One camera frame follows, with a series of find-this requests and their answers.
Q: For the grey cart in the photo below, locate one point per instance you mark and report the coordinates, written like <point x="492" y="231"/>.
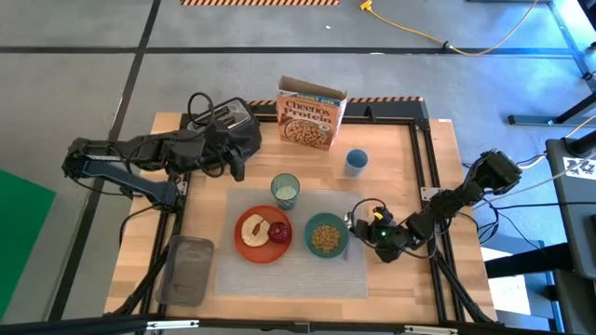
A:
<point x="577" y="223"/>

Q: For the black metal stand frame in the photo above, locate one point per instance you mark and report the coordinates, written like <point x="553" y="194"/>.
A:
<point x="535" y="120"/>

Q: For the grey translucent plastic tray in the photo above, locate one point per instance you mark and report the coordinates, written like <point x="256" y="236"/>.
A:
<point x="186" y="270"/>

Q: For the black bar with metal brackets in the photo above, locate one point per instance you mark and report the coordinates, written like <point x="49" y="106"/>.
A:
<point x="93" y="325"/>

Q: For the blue cup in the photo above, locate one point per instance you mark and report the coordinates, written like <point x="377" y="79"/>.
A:
<point x="356" y="163"/>

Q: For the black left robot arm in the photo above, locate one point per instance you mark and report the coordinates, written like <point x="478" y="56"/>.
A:
<point x="116" y="172"/>

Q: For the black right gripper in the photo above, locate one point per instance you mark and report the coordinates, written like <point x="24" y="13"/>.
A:
<point x="391" y="237"/>

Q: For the white printed tag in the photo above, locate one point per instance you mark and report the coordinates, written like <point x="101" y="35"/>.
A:
<point x="579" y="167"/>

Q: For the orange round plate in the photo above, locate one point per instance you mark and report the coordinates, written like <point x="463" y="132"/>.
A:
<point x="261" y="253"/>

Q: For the beige bagel half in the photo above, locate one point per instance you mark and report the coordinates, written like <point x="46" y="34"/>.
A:
<point x="253" y="230"/>

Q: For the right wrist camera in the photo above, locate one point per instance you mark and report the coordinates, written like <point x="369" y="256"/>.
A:
<point x="388" y="256"/>

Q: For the grey woven placemat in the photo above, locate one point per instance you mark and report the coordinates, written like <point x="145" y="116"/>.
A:
<point x="288" y="279"/>

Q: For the teal glass tumbler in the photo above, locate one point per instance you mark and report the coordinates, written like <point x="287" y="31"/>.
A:
<point x="285" y="200"/>

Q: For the orange Cheerios cereal box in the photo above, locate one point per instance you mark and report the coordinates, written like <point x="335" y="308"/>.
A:
<point x="309" y="121"/>

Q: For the brown cereal pieces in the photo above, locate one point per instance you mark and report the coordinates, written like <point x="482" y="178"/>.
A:
<point x="326" y="238"/>

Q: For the black aluminium table frame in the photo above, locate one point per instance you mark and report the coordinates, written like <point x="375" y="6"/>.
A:
<point x="396" y="111"/>

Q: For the green floor mat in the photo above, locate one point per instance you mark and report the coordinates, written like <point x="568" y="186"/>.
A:
<point x="18" y="232"/>

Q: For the orange black hazard table strip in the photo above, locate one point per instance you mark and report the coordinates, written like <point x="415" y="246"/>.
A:
<point x="386" y="99"/>

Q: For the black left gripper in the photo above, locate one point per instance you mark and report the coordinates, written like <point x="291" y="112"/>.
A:
<point x="219" y="149"/>

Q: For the black two-slot toaster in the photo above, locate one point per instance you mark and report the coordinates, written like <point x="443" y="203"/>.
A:
<point x="242" y="125"/>

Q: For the red apple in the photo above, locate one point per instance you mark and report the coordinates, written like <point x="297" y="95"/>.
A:
<point x="280" y="232"/>

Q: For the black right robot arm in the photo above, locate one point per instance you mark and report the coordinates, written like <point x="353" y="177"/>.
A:
<point x="447" y="205"/>

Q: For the green round bowl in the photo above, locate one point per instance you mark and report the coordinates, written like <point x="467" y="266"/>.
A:
<point x="309" y="232"/>

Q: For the white milk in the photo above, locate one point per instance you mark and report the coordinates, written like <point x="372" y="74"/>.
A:
<point x="286" y="192"/>

